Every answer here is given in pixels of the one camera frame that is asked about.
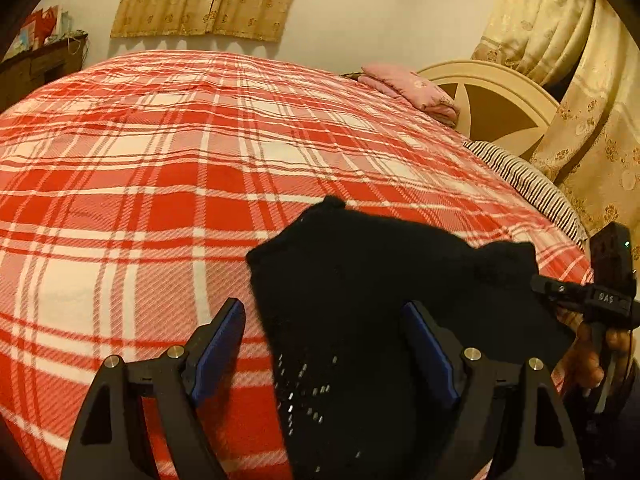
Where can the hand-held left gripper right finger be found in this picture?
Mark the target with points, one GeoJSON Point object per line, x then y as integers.
{"type": "Point", "coordinates": [430, 355]}

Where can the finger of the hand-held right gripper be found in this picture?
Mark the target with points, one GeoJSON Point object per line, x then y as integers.
{"type": "Point", "coordinates": [555, 287]}

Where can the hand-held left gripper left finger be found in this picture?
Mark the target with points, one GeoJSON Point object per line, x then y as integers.
{"type": "Point", "coordinates": [220, 350]}

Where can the black pants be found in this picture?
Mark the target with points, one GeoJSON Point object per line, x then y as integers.
{"type": "Point", "coordinates": [360, 280]}

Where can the person's right hand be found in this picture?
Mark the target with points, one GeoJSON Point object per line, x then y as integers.
{"type": "Point", "coordinates": [585, 355]}

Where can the striped bed sheet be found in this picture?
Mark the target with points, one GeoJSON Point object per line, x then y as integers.
{"type": "Point", "coordinates": [530, 185]}

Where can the long beige floral curtain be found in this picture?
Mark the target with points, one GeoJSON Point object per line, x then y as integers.
{"type": "Point", "coordinates": [590, 110]}

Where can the red plaid blanket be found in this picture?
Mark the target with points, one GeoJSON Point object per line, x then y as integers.
{"type": "Point", "coordinates": [125, 160]}

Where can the cream bed headboard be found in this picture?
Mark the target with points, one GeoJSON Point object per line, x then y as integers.
{"type": "Point", "coordinates": [492, 67]}

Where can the pink folded cloth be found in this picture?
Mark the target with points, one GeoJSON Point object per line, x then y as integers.
{"type": "Point", "coordinates": [415, 92]}

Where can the wooden cabinet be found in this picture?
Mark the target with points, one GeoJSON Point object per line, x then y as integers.
{"type": "Point", "coordinates": [35, 72]}

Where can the red paper bag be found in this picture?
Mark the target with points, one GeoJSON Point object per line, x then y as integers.
{"type": "Point", "coordinates": [42, 27]}

